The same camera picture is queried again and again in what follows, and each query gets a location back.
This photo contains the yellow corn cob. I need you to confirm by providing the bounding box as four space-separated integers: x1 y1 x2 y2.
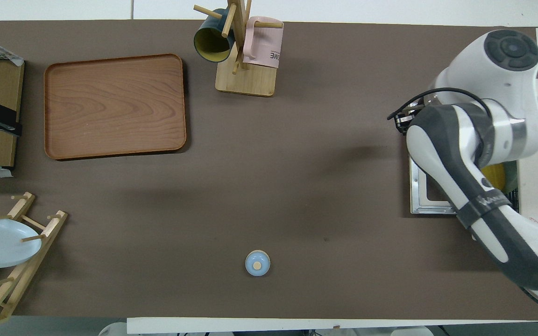
481 163 507 192

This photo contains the wooden mug tree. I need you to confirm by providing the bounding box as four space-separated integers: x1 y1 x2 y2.
193 0 285 98

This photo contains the pink mug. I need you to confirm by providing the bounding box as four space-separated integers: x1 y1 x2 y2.
242 16 284 70

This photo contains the dark blue mug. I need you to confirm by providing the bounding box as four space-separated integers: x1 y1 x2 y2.
193 8 236 64

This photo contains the wooden dish rack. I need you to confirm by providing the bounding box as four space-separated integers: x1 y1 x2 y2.
0 191 69 335

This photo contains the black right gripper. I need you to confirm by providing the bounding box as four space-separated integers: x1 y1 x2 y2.
392 102 426 136

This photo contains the brown wooden tray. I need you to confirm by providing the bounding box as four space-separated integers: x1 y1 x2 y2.
43 53 188 161

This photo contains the brown table mat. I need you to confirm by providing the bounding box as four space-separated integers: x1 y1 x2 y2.
0 20 538 322

